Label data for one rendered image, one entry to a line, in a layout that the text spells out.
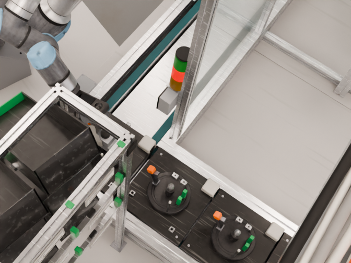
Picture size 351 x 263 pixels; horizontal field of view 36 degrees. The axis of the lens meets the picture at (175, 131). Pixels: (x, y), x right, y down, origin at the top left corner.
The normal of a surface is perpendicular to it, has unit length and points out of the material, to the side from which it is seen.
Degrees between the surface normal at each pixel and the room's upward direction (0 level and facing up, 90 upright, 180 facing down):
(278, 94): 0
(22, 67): 90
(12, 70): 90
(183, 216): 0
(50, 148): 25
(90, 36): 0
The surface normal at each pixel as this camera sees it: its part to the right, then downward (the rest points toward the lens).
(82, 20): 0.11, -0.44
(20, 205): 0.69, 0.41
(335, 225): -0.21, -0.62
